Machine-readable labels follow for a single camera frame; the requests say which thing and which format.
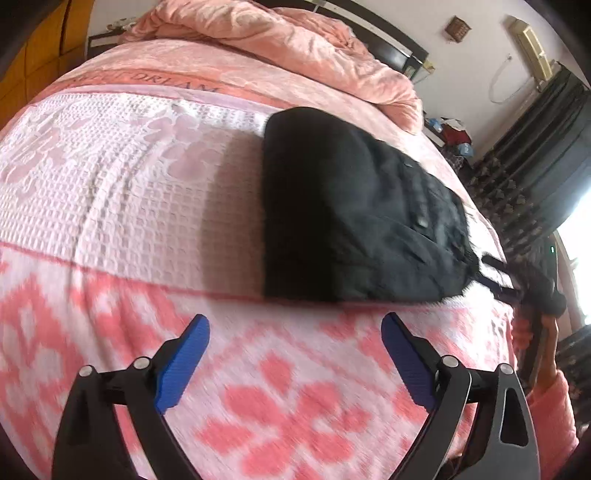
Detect black pants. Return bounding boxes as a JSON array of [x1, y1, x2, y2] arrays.
[[262, 107, 479, 303]]

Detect pink sleeved right forearm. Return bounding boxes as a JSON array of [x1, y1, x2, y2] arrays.
[[527, 370, 579, 479]]

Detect right hand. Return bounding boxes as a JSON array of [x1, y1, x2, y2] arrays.
[[511, 307, 558, 395]]

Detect dark patterned curtain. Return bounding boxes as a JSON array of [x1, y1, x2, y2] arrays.
[[465, 66, 590, 259]]

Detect clutter on nightstand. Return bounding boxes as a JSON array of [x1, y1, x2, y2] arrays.
[[424, 117, 476, 160]]

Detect dark wooden headboard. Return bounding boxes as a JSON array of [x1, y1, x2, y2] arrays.
[[260, 0, 429, 80]]

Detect pink white patterned bedspread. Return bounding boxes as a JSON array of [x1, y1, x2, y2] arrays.
[[0, 38, 523, 480]]

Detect pink fluffy quilt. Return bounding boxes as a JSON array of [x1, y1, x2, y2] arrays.
[[118, 0, 425, 136]]

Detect dark left nightstand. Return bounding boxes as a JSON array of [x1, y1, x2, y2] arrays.
[[86, 17, 136, 59]]

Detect orange wooden wardrobe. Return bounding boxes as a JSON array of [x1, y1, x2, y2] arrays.
[[1, 1, 94, 125]]

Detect white power cord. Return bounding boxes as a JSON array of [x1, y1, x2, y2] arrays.
[[488, 54, 541, 105]]

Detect wall air conditioner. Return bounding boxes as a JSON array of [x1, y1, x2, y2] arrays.
[[509, 18, 553, 82]]

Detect brown wall lamp right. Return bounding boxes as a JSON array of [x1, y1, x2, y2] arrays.
[[445, 16, 472, 43]]

